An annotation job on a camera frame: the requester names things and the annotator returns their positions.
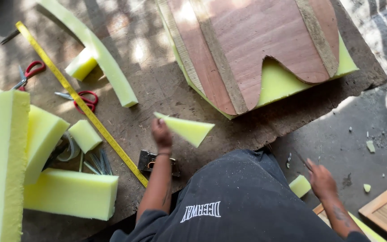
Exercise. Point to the person's left hand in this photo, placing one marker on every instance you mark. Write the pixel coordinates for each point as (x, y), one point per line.
(162, 136)

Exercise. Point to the person's right hand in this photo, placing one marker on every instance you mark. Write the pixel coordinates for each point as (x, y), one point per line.
(323, 181)

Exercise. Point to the person's left fingers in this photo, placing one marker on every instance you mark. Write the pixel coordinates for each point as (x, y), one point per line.
(157, 123)

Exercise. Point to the person's right fingers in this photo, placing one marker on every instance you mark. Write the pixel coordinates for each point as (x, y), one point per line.
(310, 165)

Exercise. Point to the thin dark knife blade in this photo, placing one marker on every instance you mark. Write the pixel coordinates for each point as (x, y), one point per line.
(301, 160)

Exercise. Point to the triangular yellow foam piece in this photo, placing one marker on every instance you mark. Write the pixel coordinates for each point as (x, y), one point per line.
(188, 129)

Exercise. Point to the yellow foam scrap block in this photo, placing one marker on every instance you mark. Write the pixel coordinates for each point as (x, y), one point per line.
(300, 186)

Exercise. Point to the metal staple gun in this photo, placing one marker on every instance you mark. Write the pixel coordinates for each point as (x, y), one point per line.
(151, 161)

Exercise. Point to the tiny yellow foam crumb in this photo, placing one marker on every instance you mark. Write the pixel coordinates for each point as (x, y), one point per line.
(367, 188)
(370, 146)

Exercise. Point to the bundle of metal blades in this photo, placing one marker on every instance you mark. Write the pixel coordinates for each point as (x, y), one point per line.
(99, 163)

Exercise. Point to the small cube yellow foam block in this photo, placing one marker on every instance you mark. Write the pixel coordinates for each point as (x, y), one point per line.
(84, 135)

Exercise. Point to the person's dark printed shirt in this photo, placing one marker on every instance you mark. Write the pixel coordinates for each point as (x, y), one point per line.
(244, 201)

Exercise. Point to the long curved yellow foam strip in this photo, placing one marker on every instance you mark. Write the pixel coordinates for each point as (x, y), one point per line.
(108, 64)

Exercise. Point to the yellow measuring tape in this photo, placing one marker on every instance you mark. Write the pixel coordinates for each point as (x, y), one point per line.
(79, 100)

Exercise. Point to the yellow foam seat cushion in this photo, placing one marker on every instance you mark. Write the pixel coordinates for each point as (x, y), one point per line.
(281, 82)

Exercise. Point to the clear tape roll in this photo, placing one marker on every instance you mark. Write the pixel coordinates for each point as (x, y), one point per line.
(70, 149)

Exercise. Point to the small yellow foam offcut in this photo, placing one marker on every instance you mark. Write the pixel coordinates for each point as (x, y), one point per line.
(81, 65)

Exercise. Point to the long rectangular yellow foam block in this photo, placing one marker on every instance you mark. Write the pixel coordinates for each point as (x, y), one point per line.
(69, 193)

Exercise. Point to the wedge yellow foam block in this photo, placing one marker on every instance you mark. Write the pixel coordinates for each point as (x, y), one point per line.
(42, 137)

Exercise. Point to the brown plywood seat board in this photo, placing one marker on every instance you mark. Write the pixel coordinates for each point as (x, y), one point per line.
(247, 43)

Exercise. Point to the tall yellow foam slab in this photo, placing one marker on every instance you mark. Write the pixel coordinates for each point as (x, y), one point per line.
(7, 161)

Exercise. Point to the dark metal blade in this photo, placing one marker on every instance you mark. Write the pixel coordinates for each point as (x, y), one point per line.
(10, 36)

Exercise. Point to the wooden frame with foam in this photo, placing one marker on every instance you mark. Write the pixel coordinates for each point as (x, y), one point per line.
(364, 227)

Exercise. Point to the light wooden frame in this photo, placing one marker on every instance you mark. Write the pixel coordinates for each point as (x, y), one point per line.
(386, 210)

